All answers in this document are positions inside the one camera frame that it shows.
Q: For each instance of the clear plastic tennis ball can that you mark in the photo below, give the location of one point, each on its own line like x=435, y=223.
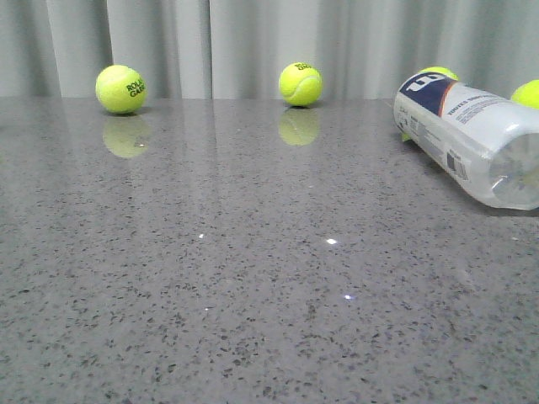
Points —
x=486, y=143

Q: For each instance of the yellow tennis ball centre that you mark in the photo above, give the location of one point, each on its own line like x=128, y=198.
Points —
x=300, y=84

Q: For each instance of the yellow tennis ball far left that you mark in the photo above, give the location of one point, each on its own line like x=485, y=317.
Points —
x=120, y=89

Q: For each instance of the yellow Wilson tennis ball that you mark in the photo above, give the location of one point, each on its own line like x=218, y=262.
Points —
x=441, y=70

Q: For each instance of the yellow tennis ball far right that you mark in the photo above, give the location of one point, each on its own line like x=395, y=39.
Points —
x=527, y=94

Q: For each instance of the grey pleated curtain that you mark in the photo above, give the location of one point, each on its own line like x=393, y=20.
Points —
x=237, y=49

